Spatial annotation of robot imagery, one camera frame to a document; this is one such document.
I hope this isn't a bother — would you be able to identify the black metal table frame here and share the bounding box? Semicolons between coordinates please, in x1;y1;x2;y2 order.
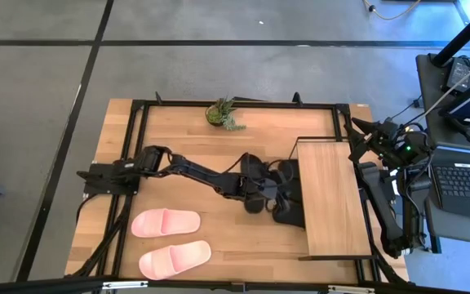
65;91;408;294

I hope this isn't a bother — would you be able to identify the grey desk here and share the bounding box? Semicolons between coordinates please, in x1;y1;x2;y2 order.
415;51;470;254

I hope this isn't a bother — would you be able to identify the black laptop keyboard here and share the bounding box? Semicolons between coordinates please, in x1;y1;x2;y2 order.
430;146;470;222

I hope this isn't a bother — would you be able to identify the black metal pole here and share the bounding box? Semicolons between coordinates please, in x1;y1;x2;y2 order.
432;0;470;67

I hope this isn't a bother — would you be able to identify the small potted green plant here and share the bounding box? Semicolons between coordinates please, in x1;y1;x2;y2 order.
205;96;247;132

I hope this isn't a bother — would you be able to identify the black cable bundle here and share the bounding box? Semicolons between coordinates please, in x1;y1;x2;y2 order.
71;191;135;279

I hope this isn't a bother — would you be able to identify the silver metal bracket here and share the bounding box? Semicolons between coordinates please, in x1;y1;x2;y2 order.
101;280;149;291
326;284;375;294

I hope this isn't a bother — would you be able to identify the wooden shelf with black legs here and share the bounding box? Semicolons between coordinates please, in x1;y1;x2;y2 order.
288;136;379;262

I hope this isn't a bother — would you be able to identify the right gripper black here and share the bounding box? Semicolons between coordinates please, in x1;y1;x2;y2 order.
347;117;414;168

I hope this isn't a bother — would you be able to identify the yellow floor cable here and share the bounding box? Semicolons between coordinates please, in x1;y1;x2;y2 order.
363;0;423;21

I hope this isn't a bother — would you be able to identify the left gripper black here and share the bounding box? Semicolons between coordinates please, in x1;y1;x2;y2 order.
237;153;297;214

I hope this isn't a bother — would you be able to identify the thin white cable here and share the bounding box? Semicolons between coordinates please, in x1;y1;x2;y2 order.
422;51;470;120

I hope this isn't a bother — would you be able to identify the black power adapter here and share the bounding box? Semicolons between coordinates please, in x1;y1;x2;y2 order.
442;56;470;94

